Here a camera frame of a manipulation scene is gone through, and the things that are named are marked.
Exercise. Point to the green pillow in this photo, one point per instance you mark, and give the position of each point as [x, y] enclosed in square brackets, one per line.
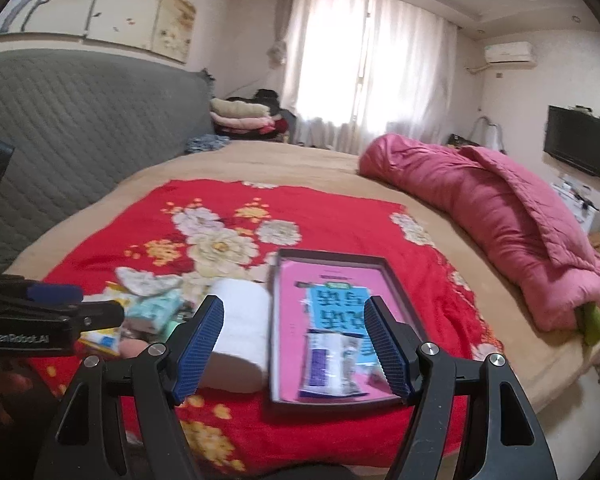
[594, 322]

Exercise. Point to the pink printed booklet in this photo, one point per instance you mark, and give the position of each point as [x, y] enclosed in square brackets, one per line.
[290, 320]

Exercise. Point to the dark clothes pile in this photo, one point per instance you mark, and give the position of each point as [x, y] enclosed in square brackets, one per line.
[275, 110]

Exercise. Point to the purple white snack packet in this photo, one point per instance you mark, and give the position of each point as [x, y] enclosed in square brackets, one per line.
[325, 365]

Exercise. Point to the pink quilt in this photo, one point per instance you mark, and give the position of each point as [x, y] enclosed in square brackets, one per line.
[480, 210]

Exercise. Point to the yellow blue packet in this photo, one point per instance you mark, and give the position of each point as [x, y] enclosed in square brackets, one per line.
[100, 341]

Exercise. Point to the dark shallow cardboard box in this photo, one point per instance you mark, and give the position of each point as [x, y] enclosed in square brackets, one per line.
[340, 260]

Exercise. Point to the grey quilted headboard cover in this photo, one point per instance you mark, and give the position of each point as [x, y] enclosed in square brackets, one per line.
[80, 130]

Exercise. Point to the floral wall art panels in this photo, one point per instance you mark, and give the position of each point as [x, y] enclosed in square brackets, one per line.
[120, 5]

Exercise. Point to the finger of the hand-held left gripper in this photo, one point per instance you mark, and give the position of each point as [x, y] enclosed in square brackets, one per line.
[55, 294]
[100, 314]

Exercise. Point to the white air conditioner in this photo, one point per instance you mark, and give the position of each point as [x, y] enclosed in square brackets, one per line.
[510, 53]

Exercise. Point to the peach makeup sponge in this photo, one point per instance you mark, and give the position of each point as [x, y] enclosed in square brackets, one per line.
[131, 349]

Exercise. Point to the black wall television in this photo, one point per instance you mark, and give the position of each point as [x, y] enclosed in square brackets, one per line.
[575, 140]

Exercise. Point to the white tissue roll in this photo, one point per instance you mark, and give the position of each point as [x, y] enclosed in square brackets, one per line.
[240, 335]

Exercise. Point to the red floral blanket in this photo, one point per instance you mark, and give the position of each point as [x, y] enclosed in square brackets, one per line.
[105, 240]

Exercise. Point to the metal rack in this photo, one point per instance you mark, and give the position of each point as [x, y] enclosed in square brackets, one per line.
[490, 132]

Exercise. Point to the white sheer curtains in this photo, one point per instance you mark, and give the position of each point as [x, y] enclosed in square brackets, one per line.
[370, 70]

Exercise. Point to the blue patterned cloth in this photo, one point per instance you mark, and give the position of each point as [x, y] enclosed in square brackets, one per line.
[207, 143]

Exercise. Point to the person's left hand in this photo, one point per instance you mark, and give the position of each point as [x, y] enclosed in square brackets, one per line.
[12, 385]

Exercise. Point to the white cabinet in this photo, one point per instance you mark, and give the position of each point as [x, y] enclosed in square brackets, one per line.
[577, 205]

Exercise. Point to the white patterned cloth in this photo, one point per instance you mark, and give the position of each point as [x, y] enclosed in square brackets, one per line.
[142, 280]

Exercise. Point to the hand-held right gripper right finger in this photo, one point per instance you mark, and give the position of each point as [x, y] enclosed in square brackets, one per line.
[385, 350]

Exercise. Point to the green tissue pack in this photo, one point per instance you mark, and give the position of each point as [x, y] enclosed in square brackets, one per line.
[155, 310]

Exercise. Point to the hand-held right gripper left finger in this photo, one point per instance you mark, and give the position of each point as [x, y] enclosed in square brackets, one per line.
[200, 345]

